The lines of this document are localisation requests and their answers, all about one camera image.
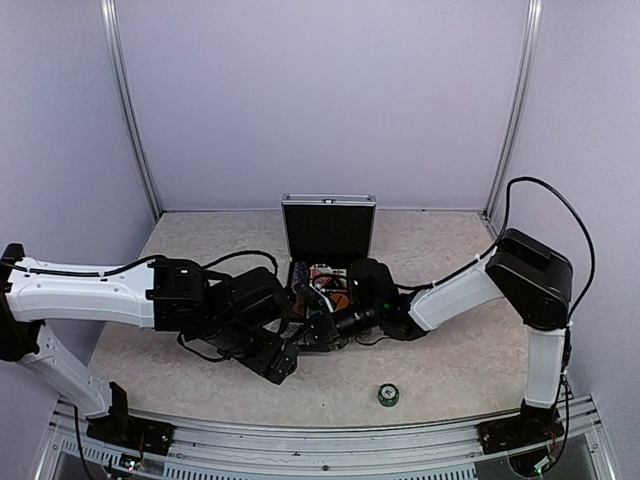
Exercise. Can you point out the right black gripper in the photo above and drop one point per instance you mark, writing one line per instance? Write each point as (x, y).
(325, 339)

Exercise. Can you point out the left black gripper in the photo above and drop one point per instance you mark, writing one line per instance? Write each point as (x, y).
(284, 365)

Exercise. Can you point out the orange round button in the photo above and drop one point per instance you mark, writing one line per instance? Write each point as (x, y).
(339, 300)

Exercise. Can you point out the red playing card deck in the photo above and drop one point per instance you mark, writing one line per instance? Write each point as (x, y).
(324, 277)

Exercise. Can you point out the green poker chip stack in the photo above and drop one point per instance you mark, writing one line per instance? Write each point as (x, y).
(388, 395)

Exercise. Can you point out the aluminium poker case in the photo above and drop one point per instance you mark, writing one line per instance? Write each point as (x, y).
(335, 230)

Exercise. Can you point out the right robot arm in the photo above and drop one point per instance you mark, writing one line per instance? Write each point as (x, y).
(534, 279)

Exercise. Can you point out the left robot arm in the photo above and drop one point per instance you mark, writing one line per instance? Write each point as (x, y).
(159, 293)

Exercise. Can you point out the left poker chip row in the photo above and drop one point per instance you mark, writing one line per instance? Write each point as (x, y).
(299, 278)

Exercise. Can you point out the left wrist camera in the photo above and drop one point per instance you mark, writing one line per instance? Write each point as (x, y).
(251, 300)

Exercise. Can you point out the front aluminium rail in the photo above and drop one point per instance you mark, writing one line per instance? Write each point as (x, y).
(203, 449)

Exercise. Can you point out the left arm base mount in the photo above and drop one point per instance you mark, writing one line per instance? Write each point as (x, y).
(118, 427)

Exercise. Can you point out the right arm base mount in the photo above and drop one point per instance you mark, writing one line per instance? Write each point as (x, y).
(530, 426)

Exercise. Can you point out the right aluminium frame post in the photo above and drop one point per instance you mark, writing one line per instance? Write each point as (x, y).
(524, 71)

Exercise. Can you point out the aluminium frame post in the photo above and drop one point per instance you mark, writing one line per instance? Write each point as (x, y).
(524, 71)
(116, 52)

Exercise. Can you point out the left aluminium frame post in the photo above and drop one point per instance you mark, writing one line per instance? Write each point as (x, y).
(116, 52)

